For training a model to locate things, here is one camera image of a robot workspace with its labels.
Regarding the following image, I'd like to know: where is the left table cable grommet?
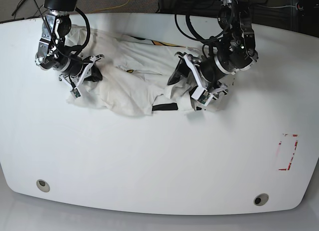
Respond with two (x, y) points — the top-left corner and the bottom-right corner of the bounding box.
(36, 180), (50, 193)

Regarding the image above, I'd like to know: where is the yellow floor cable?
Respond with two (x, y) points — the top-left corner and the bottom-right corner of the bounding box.
(92, 0), (133, 14)

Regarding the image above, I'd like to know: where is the white cable at right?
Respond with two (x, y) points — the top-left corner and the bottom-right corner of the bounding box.
(259, 3), (297, 10)

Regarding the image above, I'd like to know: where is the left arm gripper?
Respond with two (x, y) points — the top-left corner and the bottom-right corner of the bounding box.
(167, 0), (259, 93)

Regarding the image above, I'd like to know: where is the right table cable grommet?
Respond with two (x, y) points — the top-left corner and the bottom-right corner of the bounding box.
(253, 193), (269, 207)

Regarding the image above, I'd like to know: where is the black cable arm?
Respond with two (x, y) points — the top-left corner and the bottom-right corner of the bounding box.
(31, 0), (91, 60)
(174, 0), (237, 57)

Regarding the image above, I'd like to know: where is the red tape rectangle marking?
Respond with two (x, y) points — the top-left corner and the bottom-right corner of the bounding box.
(276, 133), (299, 171)

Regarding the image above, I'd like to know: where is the black silver robot arm right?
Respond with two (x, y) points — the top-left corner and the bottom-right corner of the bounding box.
(35, 0), (104, 98)

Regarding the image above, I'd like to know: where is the table cable grommet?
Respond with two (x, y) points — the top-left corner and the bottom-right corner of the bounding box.
(36, 180), (50, 193)
(253, 193), (269, 207)

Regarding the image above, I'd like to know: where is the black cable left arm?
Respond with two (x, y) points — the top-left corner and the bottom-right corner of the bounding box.
(174, 0), (237, 57)

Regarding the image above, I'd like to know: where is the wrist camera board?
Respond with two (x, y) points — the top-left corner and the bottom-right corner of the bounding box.
(191, 87), (216, 107)
(70, 87), (82, 99)

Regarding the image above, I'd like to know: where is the white printed t-shirt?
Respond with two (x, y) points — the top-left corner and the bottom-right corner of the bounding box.
(67, 29), (202, 116)

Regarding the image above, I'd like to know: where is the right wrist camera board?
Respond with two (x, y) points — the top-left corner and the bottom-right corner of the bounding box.
(70, 87), (82, 99)

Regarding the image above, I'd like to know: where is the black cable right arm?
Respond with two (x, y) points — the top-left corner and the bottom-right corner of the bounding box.
(31, 0), (91, 60)

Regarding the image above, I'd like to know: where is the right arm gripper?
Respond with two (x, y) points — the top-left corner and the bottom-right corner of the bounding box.
(35, 11), (104, 90)

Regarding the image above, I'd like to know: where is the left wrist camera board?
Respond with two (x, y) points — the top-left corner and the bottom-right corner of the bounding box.
(191, 87), (216, 107)

